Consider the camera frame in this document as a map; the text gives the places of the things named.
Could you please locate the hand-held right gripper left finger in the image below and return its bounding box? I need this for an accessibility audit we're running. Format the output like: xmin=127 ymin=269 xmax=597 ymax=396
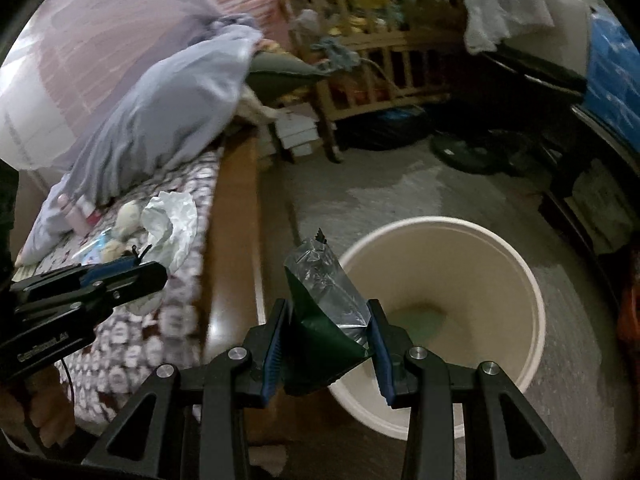
xmin=82 ymin=299 xmax=293 ymax=480

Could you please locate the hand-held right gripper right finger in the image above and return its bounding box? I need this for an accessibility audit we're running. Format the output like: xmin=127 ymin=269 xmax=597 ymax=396
xmin=367 ymin=299 xmax=583 ymax=480

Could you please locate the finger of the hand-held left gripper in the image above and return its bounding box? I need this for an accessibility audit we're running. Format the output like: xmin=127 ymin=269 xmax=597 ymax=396
xmin=70 ymin=261 xmax=168 ymax=321
xmin=10 ymin=255 xmax=143 ymax=306

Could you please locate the green clear plastic wrapper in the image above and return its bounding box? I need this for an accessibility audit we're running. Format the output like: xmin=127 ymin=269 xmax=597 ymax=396
xmin=283 ymin=227 xmax=373 ymax=396

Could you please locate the white plastic bag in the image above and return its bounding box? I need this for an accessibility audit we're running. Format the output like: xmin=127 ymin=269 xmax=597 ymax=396
xmin=140 ymin=191 xmax=198 ymax=273

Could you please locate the white plastic bucket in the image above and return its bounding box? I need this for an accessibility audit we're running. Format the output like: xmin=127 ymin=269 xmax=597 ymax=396
xmin=327 ymin=216 xmax=546 ymax=442

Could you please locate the person's left hand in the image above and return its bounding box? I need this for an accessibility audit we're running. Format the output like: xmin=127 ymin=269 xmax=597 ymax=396
xmin=22 ymin=367 xmax=76 ymax=441

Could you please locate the white bottle pink label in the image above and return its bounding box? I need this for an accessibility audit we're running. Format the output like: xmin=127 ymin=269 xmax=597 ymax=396
xmin=77 ymin=197 xmax=103 ymax=228

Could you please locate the grey maroon printed blanket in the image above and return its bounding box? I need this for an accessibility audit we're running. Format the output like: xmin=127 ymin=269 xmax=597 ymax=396
xmin=12 ymin=150 xmax=226 ymax=421

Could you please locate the light blue quilt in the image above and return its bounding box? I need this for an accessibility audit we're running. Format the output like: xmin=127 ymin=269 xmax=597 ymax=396
xmin=15 ymin=15 xmax=266 ymax=266

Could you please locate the purple mosquito net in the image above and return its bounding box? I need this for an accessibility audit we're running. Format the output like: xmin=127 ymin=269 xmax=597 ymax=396
xmin=0 ymin=0 xmax=231 ymax=171

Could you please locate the black bag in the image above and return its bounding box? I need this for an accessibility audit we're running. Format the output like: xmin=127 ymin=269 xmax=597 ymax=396
xmin=345 ymin=107 xmax=431 ymax=151

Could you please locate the wooden crib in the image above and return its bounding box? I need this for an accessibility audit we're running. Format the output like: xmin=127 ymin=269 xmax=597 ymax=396
xmin=280 ymin=0 xmax=471 ymax=163

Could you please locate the dark grey pillow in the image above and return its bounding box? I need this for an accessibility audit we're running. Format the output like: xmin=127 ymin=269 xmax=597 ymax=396
xmin=247 ymin=52 xmax=326 ymax=93

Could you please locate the teal cloth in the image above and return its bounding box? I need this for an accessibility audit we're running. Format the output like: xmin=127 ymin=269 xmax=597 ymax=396
xmin=312 ymin=37 xmax=361 ymax=71

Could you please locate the blue plastic sheet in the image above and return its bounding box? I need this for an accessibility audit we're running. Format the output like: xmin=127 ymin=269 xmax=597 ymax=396
xmin=582 ymin=15 xmax=640 ymax=161

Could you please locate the white lace cloth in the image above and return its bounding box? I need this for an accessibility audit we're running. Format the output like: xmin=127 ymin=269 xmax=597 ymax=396
xmin=430 ymin=0 xmax=556 ymax=56

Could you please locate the beige cushion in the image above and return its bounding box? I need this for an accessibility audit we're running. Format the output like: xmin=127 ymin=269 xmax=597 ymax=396
xmin=542 ymin=0 xmax=593 ymax=83

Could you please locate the brown wooden bed frame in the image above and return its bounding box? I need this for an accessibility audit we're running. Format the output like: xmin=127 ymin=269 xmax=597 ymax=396
xmin=200 ymin=130 xmax=341 ymax=451

